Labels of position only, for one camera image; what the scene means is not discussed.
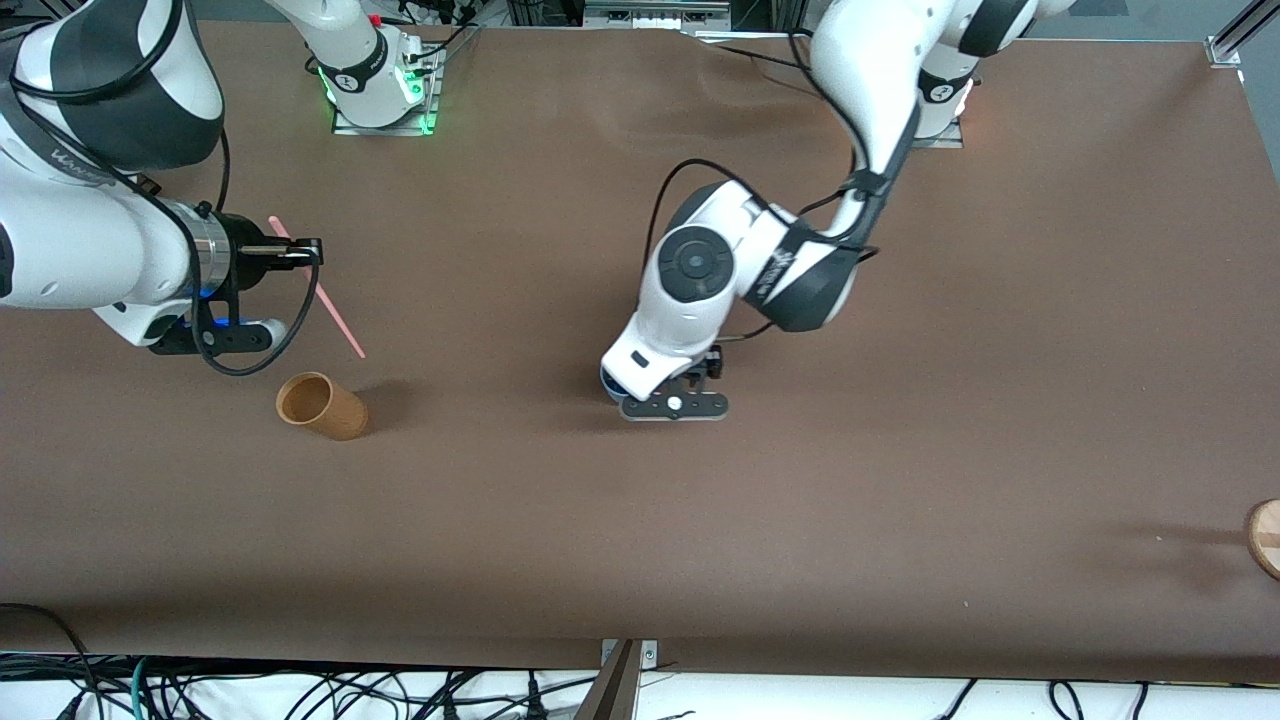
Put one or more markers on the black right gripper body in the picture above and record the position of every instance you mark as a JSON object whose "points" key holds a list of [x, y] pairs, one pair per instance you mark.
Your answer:
{"points": [[247, 252]]}

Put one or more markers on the small metal bracket plate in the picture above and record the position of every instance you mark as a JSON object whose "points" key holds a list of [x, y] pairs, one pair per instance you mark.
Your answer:
{"points": [[648, 655]]}

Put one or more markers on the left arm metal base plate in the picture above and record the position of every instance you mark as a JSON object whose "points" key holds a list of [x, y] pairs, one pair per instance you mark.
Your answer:
{"points": [[950, 140]]}

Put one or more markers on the pink straw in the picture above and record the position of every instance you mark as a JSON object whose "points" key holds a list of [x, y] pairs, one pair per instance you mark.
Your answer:
{"points": [[340, 325]]}

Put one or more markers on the grey device box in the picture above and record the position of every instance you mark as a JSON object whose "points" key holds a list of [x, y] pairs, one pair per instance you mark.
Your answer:
{"points": [[655, 14]]}

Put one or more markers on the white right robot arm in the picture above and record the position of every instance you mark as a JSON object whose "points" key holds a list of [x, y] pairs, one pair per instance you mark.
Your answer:
{"points": [[80, 250]]}

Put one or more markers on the blue plastic cup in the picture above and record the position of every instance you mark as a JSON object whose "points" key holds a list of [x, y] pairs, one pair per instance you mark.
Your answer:
{"points": [[606, 385]]}

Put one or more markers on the brown paper cup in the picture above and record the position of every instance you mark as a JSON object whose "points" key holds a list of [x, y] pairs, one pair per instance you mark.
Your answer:
{"points": [[335, 412]]}

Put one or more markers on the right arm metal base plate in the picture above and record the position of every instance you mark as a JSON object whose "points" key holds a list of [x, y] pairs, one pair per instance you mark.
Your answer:
{"points": [[432, 95]]}

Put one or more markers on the aluminium frame profile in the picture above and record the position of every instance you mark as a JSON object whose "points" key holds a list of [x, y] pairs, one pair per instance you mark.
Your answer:
{"points": [[1240, 30]]}

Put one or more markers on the dark angled metal bar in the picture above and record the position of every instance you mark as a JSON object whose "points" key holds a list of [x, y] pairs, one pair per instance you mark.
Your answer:
{"points": [[612, 695]]}

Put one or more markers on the round wooden board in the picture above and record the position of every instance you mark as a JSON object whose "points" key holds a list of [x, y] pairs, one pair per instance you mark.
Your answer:
{"points": [[1268, 540]]}

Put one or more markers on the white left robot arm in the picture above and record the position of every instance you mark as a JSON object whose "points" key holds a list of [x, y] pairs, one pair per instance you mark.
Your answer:
{"points": [[870, 60]]}

